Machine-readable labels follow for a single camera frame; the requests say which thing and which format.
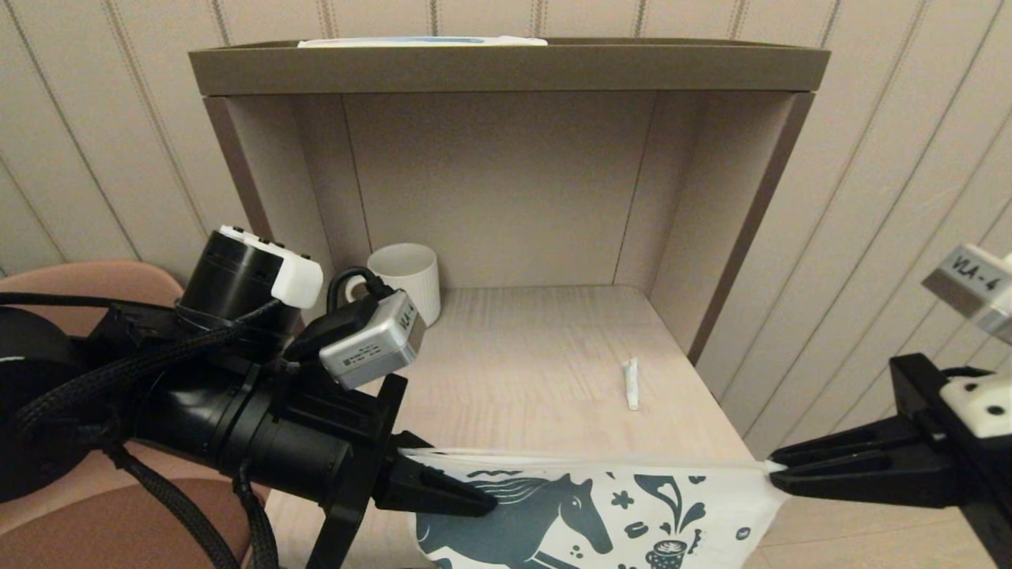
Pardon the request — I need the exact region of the black left camera cable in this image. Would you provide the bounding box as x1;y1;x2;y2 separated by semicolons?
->
283;267;396;363

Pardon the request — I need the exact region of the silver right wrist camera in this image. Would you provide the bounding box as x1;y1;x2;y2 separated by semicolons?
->
921;245;1012;345

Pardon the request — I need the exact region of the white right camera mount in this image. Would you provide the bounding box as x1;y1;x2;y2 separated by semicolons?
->
939;373;1012;440

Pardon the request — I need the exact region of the brown shell chair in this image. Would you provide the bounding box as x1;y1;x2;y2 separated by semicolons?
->
0;261;274;569

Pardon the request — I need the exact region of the flat white and blue box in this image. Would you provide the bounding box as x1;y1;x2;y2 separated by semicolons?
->
298;36;548;47

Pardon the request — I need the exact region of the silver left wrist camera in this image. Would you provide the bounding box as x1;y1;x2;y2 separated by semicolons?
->
319;289;428;390

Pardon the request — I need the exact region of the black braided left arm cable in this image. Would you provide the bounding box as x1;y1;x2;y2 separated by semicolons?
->
12;316;281;569

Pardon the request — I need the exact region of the white ribbed ceramic mug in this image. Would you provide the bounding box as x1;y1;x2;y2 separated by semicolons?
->
365;243;440;326

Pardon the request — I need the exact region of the brown open shelf cabinet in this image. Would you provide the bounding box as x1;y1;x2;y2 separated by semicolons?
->
188;37;831;380

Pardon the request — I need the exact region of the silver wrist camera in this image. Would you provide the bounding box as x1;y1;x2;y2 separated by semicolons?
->
921;245;1012;345
319;289;428;390

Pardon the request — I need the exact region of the white horse-print zipper pouch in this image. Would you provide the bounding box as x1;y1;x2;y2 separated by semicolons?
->
399;448;791;569

